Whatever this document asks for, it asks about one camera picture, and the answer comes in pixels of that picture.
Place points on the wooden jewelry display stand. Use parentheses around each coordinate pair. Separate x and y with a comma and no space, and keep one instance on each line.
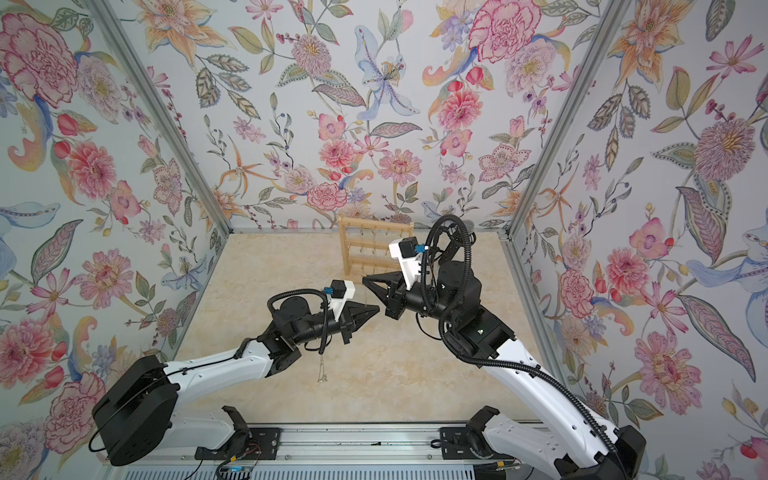
(365,245)

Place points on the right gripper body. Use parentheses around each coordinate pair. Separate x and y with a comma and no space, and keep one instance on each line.
(395,298)

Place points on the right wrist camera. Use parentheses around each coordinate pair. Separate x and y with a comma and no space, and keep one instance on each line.
(409,254)

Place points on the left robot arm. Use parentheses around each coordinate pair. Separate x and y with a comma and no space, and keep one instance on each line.
(146,409)

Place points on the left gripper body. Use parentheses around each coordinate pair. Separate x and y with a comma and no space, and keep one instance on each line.
(345,319)

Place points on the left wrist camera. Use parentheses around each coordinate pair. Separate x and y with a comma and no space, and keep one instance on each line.
(338,293)

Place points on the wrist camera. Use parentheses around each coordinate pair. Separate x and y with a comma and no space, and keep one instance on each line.
(338,293)
(409,254)

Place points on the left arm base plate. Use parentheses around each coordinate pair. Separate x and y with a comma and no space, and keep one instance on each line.
(260,443)

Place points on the aluminium mounting rail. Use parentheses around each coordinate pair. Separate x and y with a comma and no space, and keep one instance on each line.
(359,442)

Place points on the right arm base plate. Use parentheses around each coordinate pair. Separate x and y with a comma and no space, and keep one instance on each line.
(462,443)

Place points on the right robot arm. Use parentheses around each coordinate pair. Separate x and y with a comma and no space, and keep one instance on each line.
(576,442)

